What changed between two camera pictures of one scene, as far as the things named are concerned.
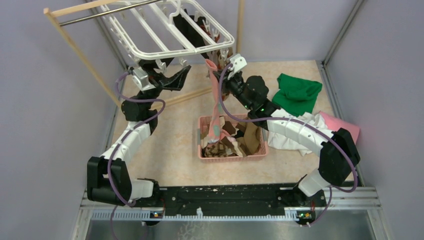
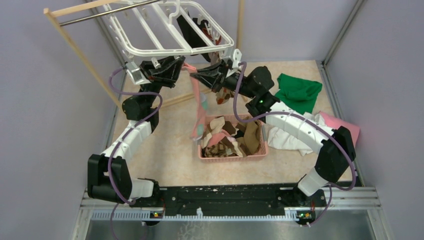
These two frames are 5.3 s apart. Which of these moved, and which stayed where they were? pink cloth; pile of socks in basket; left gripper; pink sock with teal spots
Moved: pink sock with teal spots
Stayed: pink cloth; left gripper; pile of socks in basket
